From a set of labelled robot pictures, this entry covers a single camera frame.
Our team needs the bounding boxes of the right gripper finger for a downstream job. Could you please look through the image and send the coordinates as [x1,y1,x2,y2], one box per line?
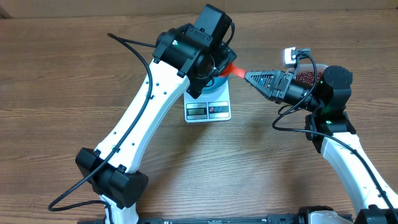
[244,70,280,82]
[246,80,273,100]

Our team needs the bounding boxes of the red plastic measuring scoop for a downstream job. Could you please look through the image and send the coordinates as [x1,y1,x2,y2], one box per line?
[219,62,247,78]

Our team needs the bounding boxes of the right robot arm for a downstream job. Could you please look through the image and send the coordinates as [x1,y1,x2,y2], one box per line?
[244,64,397,223]

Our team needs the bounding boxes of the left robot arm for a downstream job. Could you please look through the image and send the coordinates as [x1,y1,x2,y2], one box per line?
[75,4,236,223]

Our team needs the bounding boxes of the teal plastic bowl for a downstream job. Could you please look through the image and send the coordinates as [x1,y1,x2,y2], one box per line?
[202,75,229,94]

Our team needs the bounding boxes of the white digital kitchen scale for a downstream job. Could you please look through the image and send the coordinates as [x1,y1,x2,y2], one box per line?
[183,81,231,123]

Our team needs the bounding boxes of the red adzuki beans in container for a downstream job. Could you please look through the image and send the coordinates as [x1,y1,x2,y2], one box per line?
[294,71,315,86]

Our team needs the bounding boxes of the clear plastic food container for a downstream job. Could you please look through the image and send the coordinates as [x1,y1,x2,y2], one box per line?
[297,63,328,83]

